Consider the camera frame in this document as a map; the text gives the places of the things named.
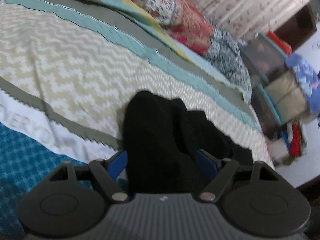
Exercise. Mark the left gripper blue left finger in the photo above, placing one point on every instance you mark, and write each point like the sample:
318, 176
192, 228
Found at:
116, 164

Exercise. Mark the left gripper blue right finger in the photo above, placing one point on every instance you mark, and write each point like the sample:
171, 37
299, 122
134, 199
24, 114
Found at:
209, 165

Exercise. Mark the black pants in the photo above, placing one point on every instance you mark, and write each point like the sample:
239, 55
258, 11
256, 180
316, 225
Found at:
162, 138

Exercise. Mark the pile of colourful clothes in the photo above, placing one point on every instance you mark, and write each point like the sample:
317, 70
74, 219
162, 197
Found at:
293, 135

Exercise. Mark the clear plastic storage bin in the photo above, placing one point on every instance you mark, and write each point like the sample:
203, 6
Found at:
276, 95

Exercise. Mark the patterned bedsheet with text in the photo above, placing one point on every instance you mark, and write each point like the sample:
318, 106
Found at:
69, 69

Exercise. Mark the blue patterned cloth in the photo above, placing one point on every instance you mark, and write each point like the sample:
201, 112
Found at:
305, 95

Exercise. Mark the colourful patchwork quilt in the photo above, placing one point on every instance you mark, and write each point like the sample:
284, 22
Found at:
187, 25

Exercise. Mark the dark wooden cabinet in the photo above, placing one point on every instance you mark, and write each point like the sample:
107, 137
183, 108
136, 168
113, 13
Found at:
298, 29

